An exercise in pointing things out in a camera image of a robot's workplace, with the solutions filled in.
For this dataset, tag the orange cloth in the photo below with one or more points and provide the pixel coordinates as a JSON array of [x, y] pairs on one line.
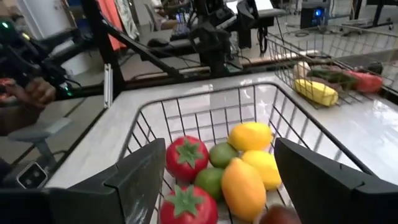
[[110, 21]]

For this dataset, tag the person's hand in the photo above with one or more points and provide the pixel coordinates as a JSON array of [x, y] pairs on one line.
[[34, 93]]

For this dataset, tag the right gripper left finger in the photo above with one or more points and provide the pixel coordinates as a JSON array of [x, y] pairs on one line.
[[133, 186]]

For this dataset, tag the grey chair armrest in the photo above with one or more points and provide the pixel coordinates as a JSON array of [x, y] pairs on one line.
[[40, 130]]

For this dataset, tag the white frame bracket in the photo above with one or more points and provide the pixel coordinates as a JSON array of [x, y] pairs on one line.
[[108, 85]]

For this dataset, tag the yellow corn cob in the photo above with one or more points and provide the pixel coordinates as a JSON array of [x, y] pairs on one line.
[[315, 91]]

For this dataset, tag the green lime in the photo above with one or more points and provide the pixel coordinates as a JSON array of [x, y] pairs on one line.
[[210, 182], [222, 154]]

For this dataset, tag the dark purple plum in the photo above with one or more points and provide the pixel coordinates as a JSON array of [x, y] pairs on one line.
[[278, 216]]

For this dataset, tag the orange-yellow mango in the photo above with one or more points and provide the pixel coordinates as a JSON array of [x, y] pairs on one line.
[[242, 189]]

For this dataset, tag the person's forearm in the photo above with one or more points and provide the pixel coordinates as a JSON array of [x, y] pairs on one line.
[[15, 119]]

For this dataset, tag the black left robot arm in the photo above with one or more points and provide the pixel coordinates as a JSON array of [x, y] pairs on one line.
[[211, 46]]

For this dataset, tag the black computer blue light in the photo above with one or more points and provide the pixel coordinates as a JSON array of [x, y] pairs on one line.
[[314, 14]]

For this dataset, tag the white garlic bulb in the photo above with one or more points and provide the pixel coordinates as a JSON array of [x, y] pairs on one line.
[[301, 69]]

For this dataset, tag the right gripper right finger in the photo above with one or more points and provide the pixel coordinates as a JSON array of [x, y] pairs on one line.
[[326, 193]]

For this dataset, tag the black desk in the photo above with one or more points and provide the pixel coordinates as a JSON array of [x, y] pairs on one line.
[[270, 14]]

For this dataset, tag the bright red long pepper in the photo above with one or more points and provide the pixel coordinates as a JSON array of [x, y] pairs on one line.
[[367, 81]]

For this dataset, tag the yellow lemon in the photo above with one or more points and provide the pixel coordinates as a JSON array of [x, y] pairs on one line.
[[264, 169], [250, 136]]

